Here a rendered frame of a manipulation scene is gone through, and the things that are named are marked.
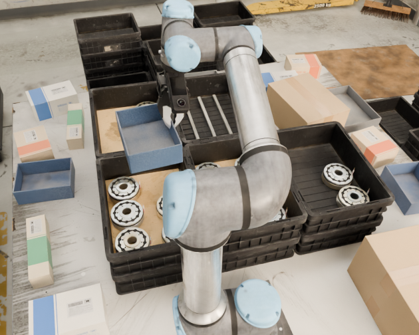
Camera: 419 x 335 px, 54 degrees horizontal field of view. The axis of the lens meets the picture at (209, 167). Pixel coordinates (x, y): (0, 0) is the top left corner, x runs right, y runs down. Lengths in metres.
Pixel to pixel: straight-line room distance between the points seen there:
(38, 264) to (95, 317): 0.28
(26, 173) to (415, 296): 1.40
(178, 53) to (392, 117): 2.16
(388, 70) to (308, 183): 2.54
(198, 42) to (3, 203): 1.96
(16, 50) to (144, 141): 2.91
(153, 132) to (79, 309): 0.55
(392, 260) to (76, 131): 1.27
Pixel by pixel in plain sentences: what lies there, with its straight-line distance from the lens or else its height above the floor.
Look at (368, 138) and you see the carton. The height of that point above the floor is 0.77.
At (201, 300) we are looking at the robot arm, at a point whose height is 1.06.
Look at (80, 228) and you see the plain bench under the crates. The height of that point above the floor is 0.70.
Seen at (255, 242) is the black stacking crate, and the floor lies 0.83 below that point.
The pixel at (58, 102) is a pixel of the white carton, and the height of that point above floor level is 0.77.
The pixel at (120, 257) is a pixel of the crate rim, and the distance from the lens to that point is 1.17.
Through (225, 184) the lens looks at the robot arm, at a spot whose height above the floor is 1.39.
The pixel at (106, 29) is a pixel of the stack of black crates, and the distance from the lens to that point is 3.09.
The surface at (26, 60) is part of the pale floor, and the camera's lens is 3.88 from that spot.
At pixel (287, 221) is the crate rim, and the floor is 0.93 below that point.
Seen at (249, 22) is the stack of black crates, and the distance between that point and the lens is 3.02.
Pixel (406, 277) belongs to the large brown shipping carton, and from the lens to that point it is 1.29.
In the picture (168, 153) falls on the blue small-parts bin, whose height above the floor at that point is 1.12.
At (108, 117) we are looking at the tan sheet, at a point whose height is 0.83.
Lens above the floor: 1.90
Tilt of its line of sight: 46 degrees down
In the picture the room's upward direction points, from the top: 3 degrees clockwise
